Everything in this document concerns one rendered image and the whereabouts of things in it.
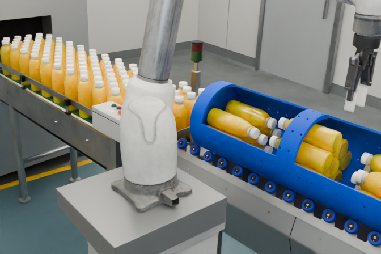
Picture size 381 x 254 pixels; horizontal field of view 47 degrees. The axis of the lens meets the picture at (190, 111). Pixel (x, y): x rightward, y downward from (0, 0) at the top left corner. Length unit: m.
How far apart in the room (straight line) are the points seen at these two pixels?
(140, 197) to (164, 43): 0.45
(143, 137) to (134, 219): 0.22
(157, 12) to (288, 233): 0.85
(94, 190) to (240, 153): 0.53
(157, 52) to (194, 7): 5.83
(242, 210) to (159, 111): 0.63
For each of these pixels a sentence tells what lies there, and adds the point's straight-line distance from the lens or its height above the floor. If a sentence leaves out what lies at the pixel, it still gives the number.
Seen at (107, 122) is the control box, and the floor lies 1.06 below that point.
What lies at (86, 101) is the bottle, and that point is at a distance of 2.21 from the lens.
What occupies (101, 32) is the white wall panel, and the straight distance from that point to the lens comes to 6.30.
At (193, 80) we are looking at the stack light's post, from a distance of 2.33.
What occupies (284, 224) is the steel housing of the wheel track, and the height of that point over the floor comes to 0.87.
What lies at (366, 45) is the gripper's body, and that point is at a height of 1.50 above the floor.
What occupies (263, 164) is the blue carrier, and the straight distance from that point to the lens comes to 1.51.
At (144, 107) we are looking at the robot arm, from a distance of 1.17.
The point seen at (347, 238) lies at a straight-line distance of 1.48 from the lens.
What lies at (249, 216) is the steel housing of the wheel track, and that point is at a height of 0.83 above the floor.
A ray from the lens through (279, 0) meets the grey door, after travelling 5.92.
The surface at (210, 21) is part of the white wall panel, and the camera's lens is 7.00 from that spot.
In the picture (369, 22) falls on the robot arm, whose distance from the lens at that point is 1.33.
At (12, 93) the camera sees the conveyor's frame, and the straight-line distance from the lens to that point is 2.88.
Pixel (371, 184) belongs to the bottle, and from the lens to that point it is 1.39.
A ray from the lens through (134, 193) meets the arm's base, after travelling 1.25.
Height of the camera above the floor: 1.78
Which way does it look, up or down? 22 degrees down
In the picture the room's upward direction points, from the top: 2 degrees clockwise
